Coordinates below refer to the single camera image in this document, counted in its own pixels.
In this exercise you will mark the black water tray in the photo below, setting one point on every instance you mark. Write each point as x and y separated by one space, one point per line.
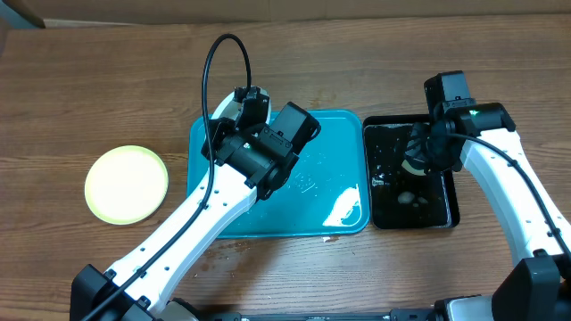
399 199

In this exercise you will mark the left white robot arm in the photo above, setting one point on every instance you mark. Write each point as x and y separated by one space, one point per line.
251 155

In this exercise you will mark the white plate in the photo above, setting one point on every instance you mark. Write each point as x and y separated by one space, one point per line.
229 108

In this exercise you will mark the green yellow sponge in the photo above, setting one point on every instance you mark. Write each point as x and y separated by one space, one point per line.
416 172

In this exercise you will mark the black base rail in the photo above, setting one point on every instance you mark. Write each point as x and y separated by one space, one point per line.
312 316

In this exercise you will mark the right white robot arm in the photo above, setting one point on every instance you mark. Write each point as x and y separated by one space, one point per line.
482 139

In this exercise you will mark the yellow-green rimmed plate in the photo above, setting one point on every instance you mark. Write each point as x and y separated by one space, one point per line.
126 185

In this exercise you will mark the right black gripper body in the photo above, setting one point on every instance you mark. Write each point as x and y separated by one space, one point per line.
426 149

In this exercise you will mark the teal plastic tray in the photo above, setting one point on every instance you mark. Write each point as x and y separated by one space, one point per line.
326 193

